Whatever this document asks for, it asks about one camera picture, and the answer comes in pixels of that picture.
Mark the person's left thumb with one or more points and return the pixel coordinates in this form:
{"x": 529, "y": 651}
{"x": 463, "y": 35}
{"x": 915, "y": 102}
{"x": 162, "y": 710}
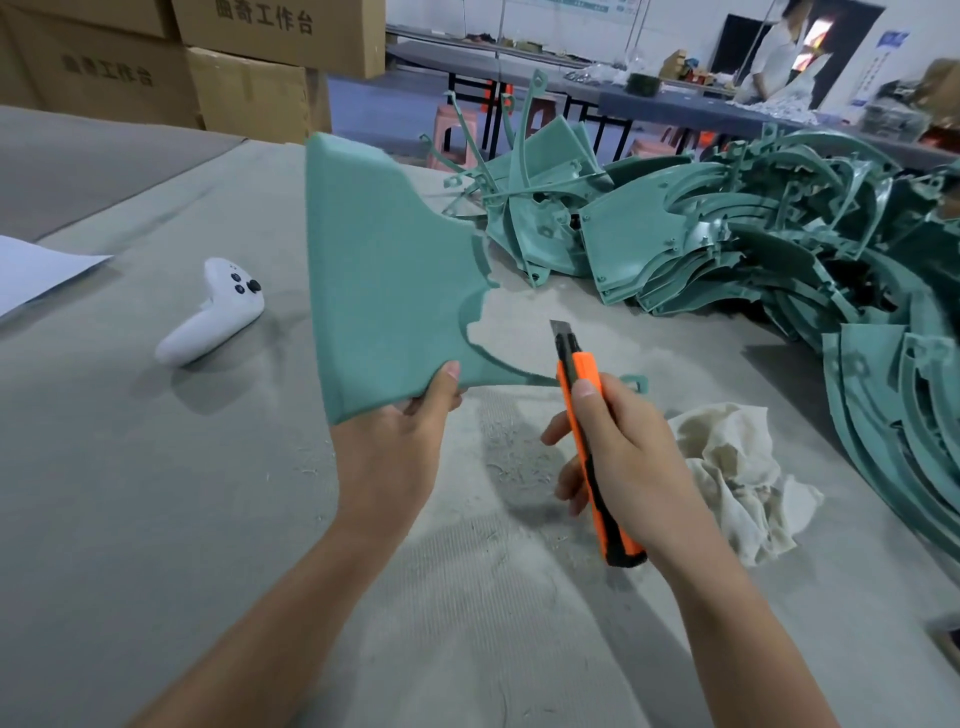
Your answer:
{"x": 444, "y": 386}

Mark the person's right thumb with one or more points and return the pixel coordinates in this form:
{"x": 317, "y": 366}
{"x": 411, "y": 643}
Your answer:
{"x": 598, "y": 394}

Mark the white paper sheet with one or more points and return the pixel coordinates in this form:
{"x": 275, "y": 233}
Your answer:
{"x": 37, "y": 270}

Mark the person's left hand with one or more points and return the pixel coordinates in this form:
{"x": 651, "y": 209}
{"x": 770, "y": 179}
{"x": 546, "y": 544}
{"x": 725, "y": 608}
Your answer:
{"x": 386, "y": 465}

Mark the pile of green plastic shells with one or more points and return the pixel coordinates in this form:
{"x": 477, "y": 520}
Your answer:
{"x": 750, "y": 247}

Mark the long dark-covered work table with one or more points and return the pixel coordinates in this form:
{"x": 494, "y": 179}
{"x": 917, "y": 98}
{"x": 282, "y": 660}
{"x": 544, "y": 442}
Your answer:
{"x": 697, "y": 109}

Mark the white and blue poster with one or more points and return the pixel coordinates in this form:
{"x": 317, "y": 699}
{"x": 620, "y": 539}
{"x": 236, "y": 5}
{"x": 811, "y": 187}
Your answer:
{"x": 881, "y": 75}

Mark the large brown cardboard box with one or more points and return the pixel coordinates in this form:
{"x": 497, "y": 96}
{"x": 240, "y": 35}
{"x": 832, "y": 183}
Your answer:
{"x": 277, "y": 30}
{"x": 90, "y": 11}
{"x": 97, "y": 82}
{"x": 255, "y": 97}

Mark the green plastic fan-shaped part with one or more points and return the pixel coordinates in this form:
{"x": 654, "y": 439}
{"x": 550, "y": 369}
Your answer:
{"x": 382, "y": 262}

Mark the white game controller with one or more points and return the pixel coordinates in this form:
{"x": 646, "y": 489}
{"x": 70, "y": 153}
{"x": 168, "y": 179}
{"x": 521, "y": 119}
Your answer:
{"x": 202, "y": 322}

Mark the person's left forearm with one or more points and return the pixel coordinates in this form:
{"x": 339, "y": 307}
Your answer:
{"x": 300, "y": 622}

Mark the red plastic stool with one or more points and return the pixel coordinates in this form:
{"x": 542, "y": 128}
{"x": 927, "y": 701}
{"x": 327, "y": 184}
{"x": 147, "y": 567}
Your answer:
{"x": 540, "y": 116}
{"x": 450, "y": 131}

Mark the crumpled white rag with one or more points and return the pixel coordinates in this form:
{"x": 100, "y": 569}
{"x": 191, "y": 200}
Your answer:
{"x": 739, "y": 465}

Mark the person's right hand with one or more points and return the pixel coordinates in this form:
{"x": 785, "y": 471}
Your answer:
{"x": 645, "y": 480}

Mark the orange utility knife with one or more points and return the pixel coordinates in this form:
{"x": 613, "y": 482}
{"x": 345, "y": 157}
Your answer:
{"x": 586, "y": 369}

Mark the person's right forearm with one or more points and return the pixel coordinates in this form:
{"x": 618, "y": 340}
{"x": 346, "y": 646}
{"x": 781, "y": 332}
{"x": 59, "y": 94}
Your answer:
{"x": 742, "y": 645}

